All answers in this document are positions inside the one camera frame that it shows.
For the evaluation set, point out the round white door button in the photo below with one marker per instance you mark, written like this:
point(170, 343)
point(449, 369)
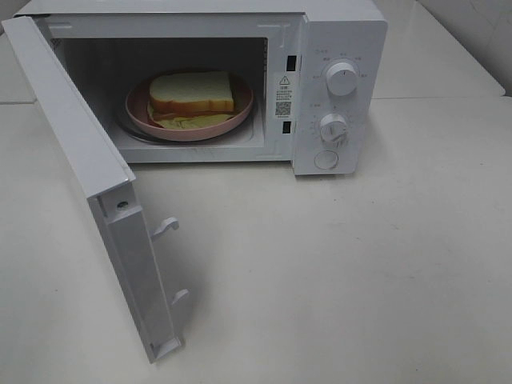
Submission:
point(326, 160)

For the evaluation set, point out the white bread sandwich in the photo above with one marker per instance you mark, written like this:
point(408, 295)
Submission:
point(187, 101)

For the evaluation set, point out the white microwave door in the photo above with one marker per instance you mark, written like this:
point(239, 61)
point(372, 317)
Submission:
point(107, 183)

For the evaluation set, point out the pink plate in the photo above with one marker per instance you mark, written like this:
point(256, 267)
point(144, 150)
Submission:
point(138, 104)

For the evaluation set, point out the white microwave oven body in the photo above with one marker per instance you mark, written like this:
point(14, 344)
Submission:
point(281, 48)

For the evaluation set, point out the upper white power knob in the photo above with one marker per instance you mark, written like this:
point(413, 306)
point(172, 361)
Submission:
point(341, 77)

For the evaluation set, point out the glass microwave turntable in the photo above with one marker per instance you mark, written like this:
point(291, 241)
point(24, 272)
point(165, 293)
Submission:
point(123, 128)

